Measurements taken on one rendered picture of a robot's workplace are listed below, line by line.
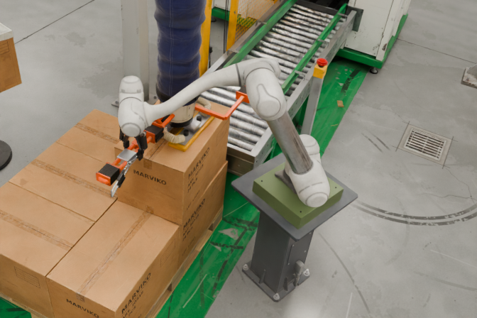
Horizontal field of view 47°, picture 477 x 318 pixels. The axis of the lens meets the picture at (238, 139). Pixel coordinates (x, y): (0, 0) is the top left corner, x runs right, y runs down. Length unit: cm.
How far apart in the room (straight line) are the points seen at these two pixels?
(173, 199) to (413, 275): 171
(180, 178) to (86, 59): 274
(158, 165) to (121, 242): 46
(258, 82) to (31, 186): 158
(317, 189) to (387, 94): 283
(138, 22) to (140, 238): 186
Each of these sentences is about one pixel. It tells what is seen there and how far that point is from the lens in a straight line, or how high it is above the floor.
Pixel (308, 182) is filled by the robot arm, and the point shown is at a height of 108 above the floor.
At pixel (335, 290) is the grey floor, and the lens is 354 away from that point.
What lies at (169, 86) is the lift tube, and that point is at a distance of 270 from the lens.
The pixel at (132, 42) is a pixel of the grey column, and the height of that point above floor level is 61.
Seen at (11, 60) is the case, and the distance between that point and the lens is 381.
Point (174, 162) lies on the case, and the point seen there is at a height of 94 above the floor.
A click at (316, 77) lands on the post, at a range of 353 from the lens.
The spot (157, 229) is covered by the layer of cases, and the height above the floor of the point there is 54.
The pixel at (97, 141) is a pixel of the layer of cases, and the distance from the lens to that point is 350.
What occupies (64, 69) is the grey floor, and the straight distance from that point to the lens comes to 517.
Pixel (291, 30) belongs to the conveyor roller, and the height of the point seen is 54.
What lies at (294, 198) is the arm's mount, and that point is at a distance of 280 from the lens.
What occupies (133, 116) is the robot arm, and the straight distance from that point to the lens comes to 222.
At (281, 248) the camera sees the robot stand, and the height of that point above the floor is 41.
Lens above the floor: 282
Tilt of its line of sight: 40 degrees down
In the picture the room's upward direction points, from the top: 7 degrees clockwise
